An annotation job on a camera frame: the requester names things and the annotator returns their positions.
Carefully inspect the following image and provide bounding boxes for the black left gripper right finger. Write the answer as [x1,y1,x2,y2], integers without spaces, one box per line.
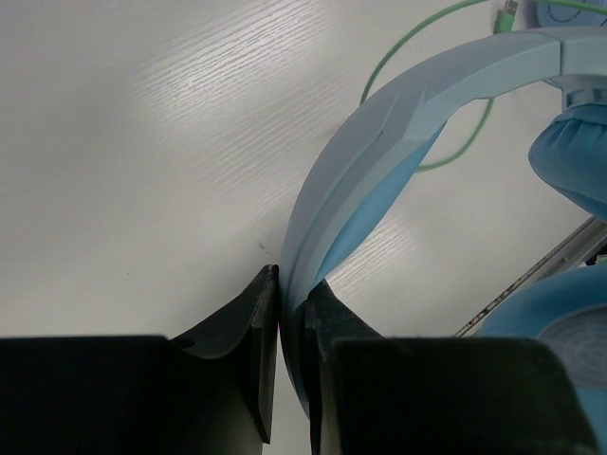
[303,283,599,454]

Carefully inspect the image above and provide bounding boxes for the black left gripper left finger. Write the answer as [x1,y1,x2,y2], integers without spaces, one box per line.
[1,265,279,454]

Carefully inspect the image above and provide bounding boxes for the light blue headphones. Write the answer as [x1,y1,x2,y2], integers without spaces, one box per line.
[278,0,607,420]

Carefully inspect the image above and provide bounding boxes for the green headphone cable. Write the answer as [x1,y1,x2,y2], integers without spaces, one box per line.
[359,0,603,173]

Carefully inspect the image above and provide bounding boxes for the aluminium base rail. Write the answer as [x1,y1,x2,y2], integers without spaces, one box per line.
[454,217,606,337]

